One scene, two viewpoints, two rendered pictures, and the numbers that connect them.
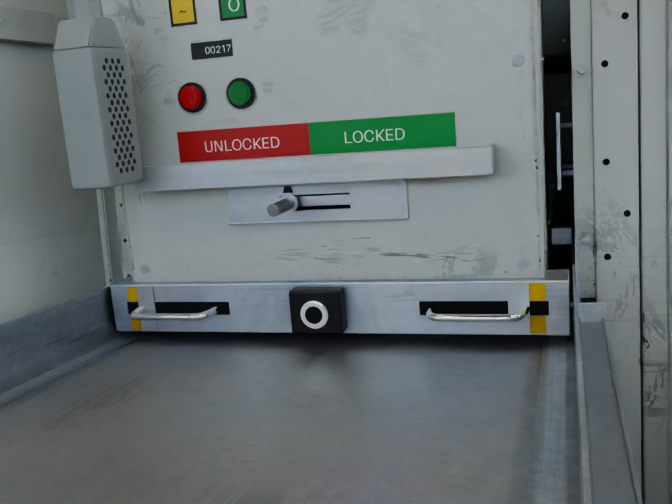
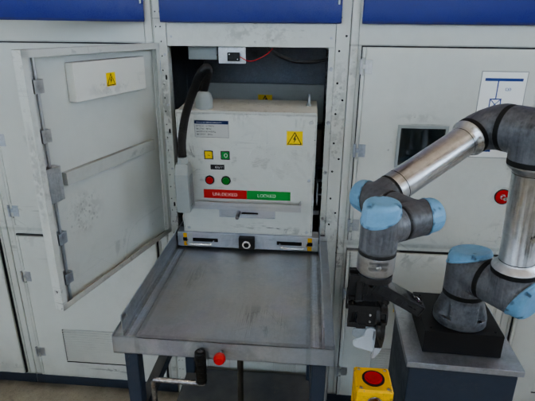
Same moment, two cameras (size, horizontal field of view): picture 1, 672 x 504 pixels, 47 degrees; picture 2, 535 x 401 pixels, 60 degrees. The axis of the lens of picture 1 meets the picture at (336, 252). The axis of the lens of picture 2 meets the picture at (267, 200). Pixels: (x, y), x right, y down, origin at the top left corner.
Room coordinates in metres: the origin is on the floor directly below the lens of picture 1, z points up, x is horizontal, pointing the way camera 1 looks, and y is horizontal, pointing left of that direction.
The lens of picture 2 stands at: (-0.74, 0.29, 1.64)
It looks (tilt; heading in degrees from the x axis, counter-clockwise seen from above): 20 degrees down; 348
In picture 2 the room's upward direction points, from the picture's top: 1 degrees clockwise
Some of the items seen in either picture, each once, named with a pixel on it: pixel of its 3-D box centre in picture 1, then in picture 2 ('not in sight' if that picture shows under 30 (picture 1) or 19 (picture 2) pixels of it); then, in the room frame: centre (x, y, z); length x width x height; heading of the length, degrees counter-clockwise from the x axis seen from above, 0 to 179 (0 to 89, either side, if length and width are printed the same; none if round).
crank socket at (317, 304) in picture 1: (317, 310); (246, 243); (0.84, 0.03, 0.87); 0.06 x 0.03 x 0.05; 73
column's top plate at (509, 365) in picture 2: not in sight; (451, 334); (0.34, -0.54, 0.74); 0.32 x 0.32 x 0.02; 71
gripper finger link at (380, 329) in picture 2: not in sight; (379, 328); (0.02, -0.12, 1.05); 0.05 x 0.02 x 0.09; 162
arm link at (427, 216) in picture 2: not in sight; (410, 216); (0.09, -0.20, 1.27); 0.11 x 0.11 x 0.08; 17
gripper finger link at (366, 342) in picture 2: not in sight; (366, 343); (0.03, -0.10, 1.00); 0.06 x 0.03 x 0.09; 72
